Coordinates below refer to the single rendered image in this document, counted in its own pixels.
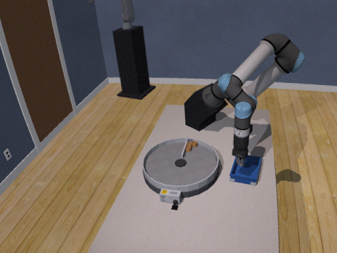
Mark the blue plastic crate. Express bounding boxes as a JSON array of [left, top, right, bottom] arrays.
[[229, 155, 262, 186]]

